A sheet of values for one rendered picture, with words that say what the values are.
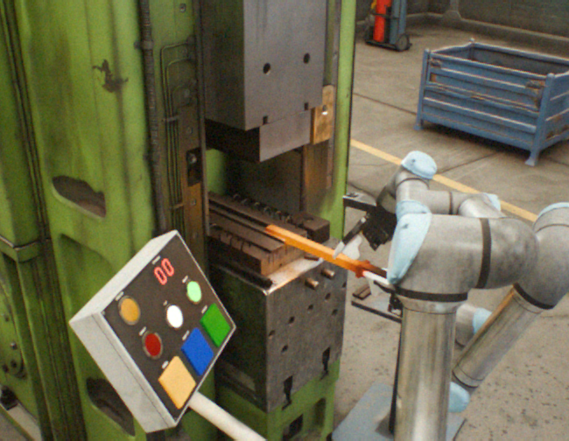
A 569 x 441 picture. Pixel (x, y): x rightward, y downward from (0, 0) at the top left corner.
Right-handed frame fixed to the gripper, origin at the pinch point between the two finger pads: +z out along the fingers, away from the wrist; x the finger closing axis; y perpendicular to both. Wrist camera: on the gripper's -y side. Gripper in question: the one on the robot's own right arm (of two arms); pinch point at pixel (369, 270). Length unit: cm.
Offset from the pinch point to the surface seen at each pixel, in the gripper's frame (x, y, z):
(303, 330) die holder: 0.1, 30.3, 22.1
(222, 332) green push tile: -42.9, 1.3, 10.5
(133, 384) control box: -71, -4, 6
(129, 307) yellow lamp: -66, -17, 11
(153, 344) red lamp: -64, -9, 7
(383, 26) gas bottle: 641, 69, 417
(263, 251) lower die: -8.6, 2.1, 30.3
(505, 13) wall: 826, 63, 326
